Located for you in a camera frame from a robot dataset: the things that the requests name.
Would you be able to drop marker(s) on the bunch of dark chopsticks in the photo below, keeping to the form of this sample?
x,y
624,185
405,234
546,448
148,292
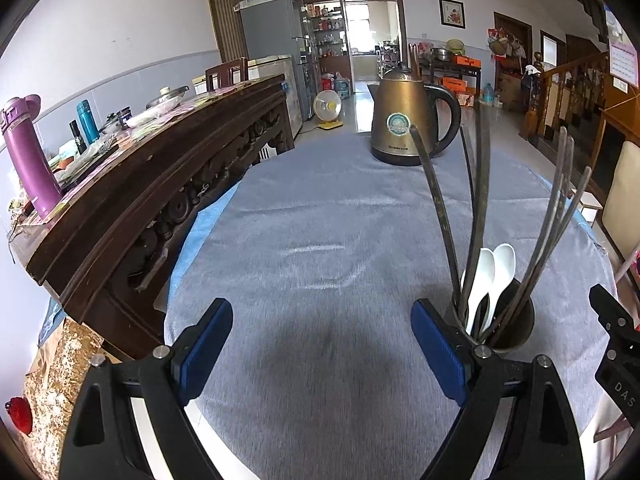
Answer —
x,y
481,200

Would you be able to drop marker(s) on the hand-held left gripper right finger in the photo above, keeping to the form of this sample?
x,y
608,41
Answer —
x,y
440,350

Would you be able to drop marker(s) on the small white stool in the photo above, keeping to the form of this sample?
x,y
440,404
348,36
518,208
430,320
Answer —
x,y
589,206

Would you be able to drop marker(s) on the teal thermos bottle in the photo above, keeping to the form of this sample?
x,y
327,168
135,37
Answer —
x,y
88,122

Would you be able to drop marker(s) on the gold patterned sack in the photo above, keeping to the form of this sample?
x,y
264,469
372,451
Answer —
x,y
55,390

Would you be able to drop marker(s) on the grey refrigerator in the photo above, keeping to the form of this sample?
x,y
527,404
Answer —
x,y
280,50

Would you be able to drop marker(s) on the blue under cloth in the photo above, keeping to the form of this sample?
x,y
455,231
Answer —
x,y
200,230

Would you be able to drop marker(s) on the small yellow floor fan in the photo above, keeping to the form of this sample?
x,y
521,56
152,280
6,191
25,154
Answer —
x,y
327,107

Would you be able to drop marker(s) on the orange box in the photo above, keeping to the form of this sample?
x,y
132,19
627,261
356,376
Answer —
x,y
466,61

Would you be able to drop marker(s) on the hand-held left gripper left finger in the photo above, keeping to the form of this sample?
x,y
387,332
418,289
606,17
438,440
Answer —
x,y
205,345

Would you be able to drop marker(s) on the brass electric kettle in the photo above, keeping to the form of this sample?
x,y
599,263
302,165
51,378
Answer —
x,y
400,125

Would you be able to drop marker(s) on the brass utensil holder cup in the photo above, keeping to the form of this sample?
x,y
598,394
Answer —
x,y
520,325

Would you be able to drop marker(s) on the wall calendar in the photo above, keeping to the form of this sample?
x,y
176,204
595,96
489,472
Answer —
x,y
622,50

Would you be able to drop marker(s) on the steel pot with lid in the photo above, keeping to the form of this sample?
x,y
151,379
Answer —
x,y
115,121

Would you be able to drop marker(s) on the grey tablecloth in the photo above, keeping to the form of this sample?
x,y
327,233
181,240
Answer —
x,y
325,210

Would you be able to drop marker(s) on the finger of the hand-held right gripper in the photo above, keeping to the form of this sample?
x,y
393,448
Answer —
x,y
610,310

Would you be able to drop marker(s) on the red ornament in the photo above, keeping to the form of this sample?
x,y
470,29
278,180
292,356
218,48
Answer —
x,y
19,414

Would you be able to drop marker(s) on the dark wooden chair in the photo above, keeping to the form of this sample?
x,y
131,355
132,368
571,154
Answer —
x,y
226,74

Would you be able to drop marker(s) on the carved dark wooden sideboard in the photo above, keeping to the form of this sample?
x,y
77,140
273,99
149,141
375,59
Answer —
x,y
150,170

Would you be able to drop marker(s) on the cream chair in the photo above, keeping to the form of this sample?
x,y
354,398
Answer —
x,y
622,195

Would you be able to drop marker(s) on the framed wall picture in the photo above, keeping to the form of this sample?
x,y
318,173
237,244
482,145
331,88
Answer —
x,y
452,13

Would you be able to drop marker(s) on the black bottle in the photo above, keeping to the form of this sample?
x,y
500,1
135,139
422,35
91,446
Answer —
x,y
78,137

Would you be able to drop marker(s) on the purple thermos bottle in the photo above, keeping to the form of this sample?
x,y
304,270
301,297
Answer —
x,y
32,160

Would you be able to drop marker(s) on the blue water jug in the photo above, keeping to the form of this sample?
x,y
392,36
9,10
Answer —
x,y
341,87
488,94

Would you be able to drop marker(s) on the wooden stair railing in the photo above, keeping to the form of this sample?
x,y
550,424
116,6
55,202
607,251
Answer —
x,y
565,95

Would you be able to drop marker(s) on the lidded metal dish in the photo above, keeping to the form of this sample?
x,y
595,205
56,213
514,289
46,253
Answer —
x,y
167,98

